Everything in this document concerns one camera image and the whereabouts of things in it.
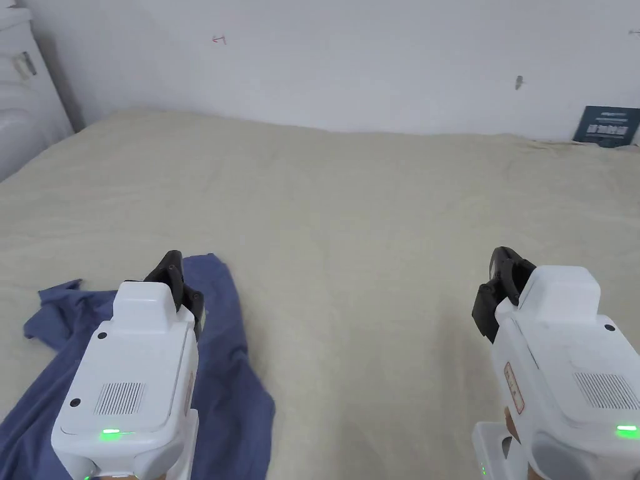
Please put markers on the blue garment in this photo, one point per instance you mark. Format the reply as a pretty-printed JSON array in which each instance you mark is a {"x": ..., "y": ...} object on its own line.
[{"x": 227, "y": 380}]

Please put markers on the person's right hand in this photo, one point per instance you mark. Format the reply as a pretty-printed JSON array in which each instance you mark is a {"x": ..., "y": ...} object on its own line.
[{"x": 512, "y": 430}]

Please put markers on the dark blue card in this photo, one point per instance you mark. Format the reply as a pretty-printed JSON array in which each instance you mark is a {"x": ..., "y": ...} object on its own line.
[{"x": 605, "y": 127}]

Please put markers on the bed with beige sheet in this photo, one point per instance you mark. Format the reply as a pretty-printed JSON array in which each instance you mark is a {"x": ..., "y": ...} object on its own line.
[{"x": 350, "y": 225}]

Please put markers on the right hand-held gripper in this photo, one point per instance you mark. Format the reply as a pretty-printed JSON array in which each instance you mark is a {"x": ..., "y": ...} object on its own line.
[{"x": 565, "y": 360}]

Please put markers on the white padded headboard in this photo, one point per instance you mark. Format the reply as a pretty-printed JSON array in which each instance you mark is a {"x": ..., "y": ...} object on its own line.
[{"x": 25, "y": 100}]

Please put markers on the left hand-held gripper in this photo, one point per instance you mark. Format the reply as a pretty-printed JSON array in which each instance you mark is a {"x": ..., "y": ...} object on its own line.
[{"x": 125, "y": 380}]

